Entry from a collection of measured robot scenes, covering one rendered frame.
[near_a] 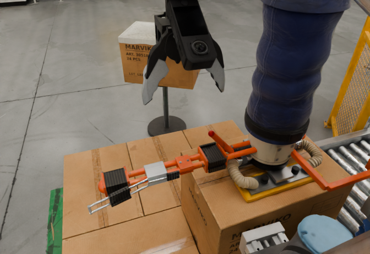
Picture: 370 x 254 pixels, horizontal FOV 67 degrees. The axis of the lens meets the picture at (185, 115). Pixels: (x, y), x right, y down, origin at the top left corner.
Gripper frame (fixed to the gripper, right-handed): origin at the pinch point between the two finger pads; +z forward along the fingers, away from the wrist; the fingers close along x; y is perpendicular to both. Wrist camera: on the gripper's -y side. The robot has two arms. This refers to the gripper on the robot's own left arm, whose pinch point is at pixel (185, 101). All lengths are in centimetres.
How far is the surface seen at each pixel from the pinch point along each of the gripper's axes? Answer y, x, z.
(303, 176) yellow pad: 16, -53, 55
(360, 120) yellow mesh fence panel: 72, -152, 91
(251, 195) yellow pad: 14, -30, 56
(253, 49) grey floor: 335, -218, 152
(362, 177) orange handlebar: 2, -62, 43
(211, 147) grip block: 29, -19, 43
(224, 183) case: 23, -23, 58
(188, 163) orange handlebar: 25, -9, 43
